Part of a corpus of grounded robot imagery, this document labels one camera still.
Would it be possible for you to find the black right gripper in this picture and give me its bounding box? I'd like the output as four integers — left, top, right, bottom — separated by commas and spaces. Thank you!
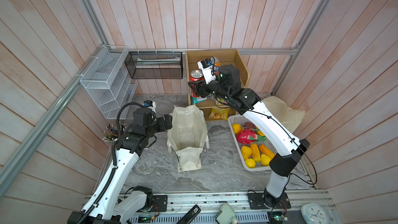
189, 75, 231, 104

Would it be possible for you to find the floral canvas tote bag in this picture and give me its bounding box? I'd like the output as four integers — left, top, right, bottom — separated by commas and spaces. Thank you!
167, 105, 209, 172

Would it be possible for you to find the red cola can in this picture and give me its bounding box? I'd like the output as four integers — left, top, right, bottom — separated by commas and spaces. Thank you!
189, 70, 204, 98

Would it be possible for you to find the yellow bell pepper toy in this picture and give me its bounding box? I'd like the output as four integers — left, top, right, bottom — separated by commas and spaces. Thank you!
240, 146, 252, 160

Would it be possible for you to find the yellow plastic grocery bag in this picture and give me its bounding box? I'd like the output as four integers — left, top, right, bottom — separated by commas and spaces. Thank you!
262, 96, 305, 133

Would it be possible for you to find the teal snack bag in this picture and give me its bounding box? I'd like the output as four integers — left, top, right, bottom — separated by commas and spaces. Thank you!
191, 96, 208, 104

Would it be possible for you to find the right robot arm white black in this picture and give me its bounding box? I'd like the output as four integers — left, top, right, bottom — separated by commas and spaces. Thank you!
189, 62, 309, 207

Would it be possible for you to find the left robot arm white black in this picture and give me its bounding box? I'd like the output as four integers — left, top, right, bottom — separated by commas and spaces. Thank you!
67, 100, 173, 224

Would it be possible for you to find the orange Fanta can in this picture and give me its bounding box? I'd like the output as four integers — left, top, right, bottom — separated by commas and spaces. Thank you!
209, 57, 221, 67

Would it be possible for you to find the wooden shelf unit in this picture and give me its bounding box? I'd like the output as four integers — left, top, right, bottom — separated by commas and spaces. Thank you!
185, 48, 251, 122

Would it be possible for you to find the yellow chips bag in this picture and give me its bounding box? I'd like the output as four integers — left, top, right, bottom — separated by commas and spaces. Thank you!
208, 107, 230, 120

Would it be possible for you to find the dark red mangosteen toy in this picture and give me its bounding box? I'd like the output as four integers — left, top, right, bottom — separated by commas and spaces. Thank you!
244, 122, 257, 129

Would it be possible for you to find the red pen holder with pens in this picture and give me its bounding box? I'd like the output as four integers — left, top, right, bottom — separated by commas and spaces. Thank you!
102, 125, 119, 143

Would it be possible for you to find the pink dragon fruit toy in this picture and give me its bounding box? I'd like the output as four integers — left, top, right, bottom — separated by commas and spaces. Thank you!
236, 129, 266, 145

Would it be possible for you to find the orange carrot corn toy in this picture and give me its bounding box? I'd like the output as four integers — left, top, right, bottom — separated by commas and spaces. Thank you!
259, 144, 275, 159

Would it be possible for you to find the white plastic fruit basket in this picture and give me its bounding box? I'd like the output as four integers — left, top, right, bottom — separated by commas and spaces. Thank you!
227, 113, 293, 172

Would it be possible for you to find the yellow corn toy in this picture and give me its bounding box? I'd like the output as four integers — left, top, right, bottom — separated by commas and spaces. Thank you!
250, 143, 261, 163

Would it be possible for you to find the yellow lemon toy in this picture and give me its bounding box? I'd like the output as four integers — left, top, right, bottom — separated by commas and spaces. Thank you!
245, 158, 257, 169

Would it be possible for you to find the black remote handset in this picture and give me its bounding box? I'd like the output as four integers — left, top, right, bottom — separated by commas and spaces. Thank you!
177, 205, 201, 224

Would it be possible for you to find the grey small display device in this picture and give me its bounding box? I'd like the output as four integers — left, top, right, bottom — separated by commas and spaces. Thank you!
215, 203, 238, 224

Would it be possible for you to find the white round clock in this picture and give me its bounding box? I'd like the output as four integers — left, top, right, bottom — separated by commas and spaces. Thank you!
301, 203, 330, 224

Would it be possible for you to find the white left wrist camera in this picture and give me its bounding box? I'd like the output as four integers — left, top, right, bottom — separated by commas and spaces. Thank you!
144, 100, 156, 113

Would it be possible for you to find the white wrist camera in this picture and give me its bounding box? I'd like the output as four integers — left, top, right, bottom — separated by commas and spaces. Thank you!
144, 100, 156, 113
198, 57, 216, 84

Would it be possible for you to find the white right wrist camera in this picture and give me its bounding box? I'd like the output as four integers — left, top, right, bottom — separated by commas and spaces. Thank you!
198, 57, 216, 84

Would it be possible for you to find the black mesh wall basket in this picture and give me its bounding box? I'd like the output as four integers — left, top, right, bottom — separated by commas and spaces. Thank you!
124, 51, 183, 79

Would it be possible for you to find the white wire mesh shelf rack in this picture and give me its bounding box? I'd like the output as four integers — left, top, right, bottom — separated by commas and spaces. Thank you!
80, 45, 138, 120

